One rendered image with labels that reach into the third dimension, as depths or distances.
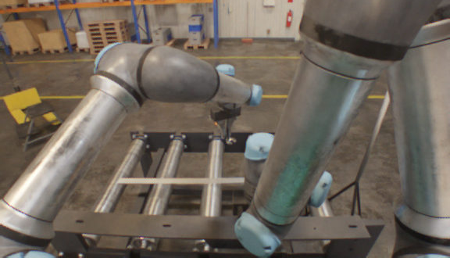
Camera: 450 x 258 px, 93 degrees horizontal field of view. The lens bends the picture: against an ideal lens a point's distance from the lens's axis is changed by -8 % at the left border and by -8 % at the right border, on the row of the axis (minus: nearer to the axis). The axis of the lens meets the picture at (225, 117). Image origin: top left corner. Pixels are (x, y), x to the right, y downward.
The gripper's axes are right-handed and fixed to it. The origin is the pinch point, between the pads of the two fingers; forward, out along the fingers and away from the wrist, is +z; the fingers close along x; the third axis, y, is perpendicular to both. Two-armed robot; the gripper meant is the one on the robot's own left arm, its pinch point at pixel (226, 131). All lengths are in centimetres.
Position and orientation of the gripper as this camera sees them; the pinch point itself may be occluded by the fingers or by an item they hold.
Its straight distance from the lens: 108.0
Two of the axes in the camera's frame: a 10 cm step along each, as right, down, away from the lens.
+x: -9.0, 2.2, -3.7
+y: -4.3, -4.5, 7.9
